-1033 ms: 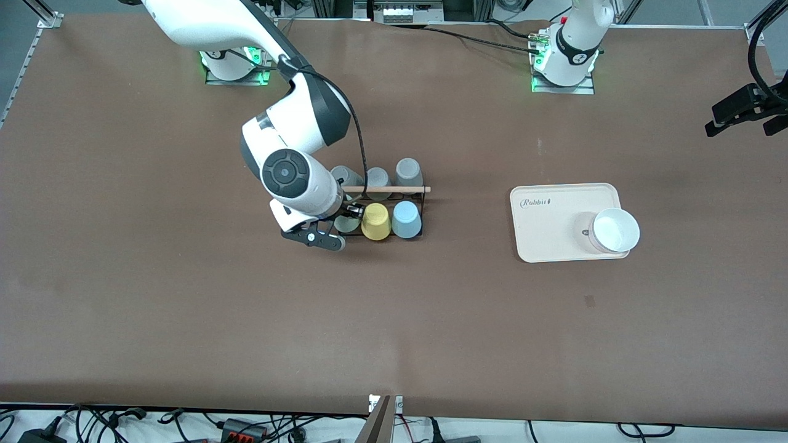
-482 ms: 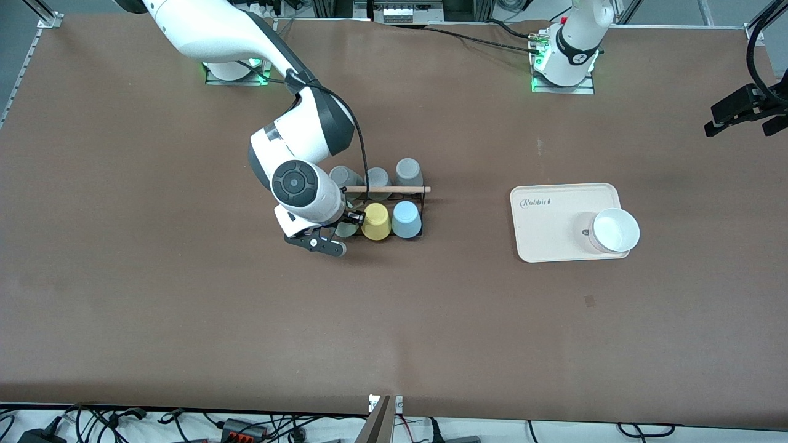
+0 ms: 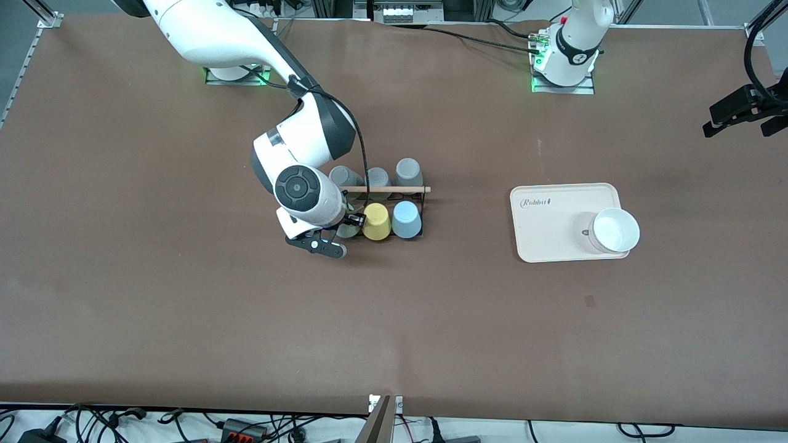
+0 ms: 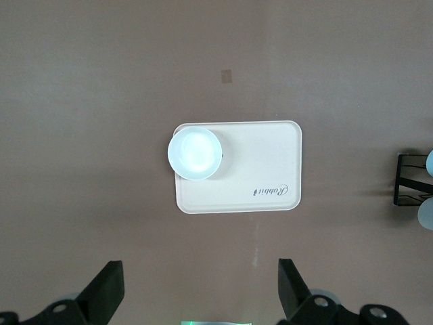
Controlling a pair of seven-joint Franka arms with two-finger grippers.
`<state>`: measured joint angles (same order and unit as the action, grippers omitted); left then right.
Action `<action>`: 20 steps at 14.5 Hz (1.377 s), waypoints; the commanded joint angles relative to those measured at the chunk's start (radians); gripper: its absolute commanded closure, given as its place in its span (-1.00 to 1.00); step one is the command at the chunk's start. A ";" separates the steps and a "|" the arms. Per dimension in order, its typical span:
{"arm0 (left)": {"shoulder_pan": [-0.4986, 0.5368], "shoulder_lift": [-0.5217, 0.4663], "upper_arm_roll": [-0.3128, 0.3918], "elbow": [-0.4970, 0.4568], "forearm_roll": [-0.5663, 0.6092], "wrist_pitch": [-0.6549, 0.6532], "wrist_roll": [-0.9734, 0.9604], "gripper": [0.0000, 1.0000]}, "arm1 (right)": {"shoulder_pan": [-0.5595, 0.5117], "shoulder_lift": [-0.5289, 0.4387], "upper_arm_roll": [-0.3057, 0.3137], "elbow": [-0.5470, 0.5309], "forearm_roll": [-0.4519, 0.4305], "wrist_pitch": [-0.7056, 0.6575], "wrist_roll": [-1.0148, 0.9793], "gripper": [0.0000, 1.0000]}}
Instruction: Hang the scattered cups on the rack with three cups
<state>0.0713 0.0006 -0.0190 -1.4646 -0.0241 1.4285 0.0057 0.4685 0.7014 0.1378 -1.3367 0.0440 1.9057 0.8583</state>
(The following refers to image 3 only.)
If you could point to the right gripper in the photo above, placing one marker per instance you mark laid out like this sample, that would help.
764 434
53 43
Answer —
353 219

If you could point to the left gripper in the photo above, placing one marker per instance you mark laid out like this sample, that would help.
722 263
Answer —
740 102

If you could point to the mint green cup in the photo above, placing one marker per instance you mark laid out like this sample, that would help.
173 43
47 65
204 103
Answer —
348 232

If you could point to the light blue cup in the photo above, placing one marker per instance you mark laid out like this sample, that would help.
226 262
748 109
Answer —
407 220

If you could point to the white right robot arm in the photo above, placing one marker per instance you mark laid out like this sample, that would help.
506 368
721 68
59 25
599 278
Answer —
209 31

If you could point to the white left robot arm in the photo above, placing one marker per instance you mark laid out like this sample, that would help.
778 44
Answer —
572 49

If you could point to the yellow cup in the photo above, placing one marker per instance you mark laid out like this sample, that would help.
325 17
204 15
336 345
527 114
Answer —
376 223

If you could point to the grey cup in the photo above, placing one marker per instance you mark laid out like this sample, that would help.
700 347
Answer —
346 175
378 178
408 172

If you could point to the white bowl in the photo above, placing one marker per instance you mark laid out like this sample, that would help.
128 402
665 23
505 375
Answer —
614 231

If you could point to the beige plastic tray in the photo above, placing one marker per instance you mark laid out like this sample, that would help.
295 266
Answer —
554 227

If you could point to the grey connector box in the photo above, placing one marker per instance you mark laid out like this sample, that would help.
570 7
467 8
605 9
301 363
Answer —
403 13

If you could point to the orange black power adapter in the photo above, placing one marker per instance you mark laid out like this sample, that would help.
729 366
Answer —
243 429

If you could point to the black power plug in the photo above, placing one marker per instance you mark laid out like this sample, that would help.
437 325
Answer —
40 435

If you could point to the white mounting bracket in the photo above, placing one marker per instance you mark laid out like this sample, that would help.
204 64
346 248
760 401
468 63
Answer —
398 403

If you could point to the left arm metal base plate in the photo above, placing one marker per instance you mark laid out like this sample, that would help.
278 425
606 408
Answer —
563 90

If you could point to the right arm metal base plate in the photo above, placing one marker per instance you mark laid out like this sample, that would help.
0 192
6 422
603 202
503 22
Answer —
215 80

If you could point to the dark camera stand pole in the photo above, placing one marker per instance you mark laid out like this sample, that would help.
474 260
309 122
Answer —
377 427

